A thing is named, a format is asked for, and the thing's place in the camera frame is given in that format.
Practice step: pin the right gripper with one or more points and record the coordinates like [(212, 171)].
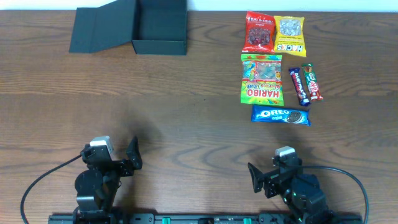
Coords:
[(268, 181)]

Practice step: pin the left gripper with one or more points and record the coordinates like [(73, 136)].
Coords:
[(125, 167)]

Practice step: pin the blue Oreo cookie pack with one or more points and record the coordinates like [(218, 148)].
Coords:
[(268, 114)]

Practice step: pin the green Haribo gummy bag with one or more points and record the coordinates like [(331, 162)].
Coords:
[(262, 80)]

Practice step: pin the black gift box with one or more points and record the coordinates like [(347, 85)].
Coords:
[(156, 27)]

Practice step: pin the yellow Hacks candy bag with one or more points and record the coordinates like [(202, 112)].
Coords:
[(289, 37)]

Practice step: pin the red candy bag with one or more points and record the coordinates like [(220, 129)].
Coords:
[(259, 33)]

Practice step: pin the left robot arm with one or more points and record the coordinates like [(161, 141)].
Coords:
[(97, 186)]

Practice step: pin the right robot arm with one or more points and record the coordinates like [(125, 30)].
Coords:
[(300, 192)]

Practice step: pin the purple Dairy Milk bar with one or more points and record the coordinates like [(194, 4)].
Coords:
[(298, 84)]

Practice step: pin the red green KitKat bar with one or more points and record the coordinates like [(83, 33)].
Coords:
[(312, 83)]

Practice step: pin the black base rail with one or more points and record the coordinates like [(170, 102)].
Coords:
[(149, 218)]

